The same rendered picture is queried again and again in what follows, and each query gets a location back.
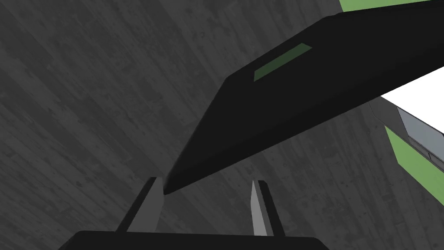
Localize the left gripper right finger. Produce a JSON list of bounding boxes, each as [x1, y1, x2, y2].
[[251, 180, 286, 237]]

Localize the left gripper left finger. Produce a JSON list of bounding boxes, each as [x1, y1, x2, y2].
[[115, 177, 165, 233]]

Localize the black flat panel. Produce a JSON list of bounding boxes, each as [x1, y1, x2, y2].
[[162, 0, 444, 196]]

